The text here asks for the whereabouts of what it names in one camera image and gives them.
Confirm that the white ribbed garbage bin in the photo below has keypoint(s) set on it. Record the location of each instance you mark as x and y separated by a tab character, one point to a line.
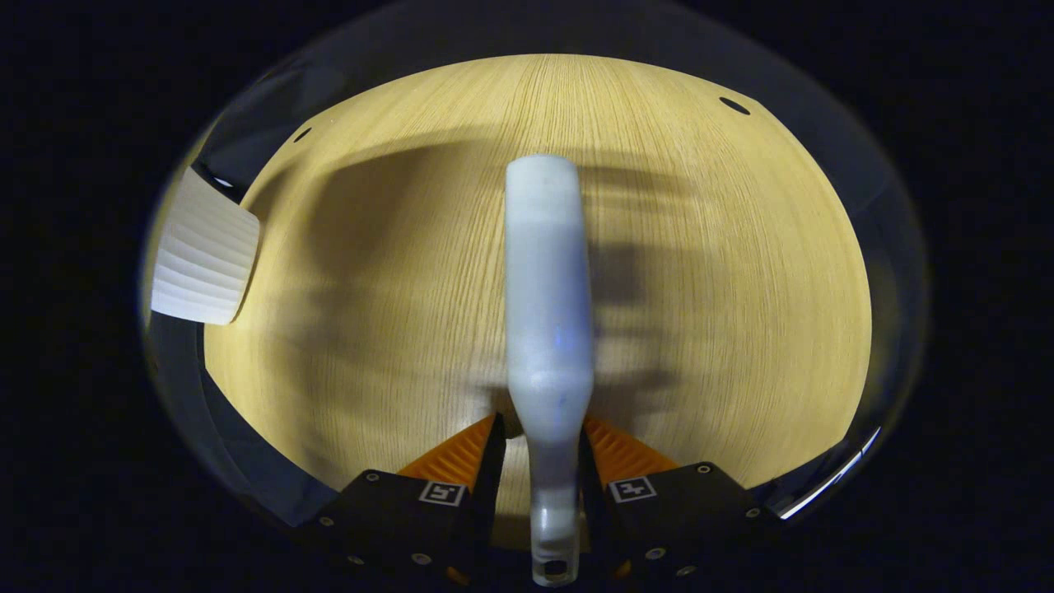
202	255

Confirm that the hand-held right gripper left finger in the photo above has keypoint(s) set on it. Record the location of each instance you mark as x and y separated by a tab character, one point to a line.
490	478

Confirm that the wooden desktop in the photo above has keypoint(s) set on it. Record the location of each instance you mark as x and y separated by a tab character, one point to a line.
395	329

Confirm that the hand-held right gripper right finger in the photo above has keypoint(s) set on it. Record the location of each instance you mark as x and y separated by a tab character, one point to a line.
594	502

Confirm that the small grey broom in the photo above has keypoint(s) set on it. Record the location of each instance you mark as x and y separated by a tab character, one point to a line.
547	313

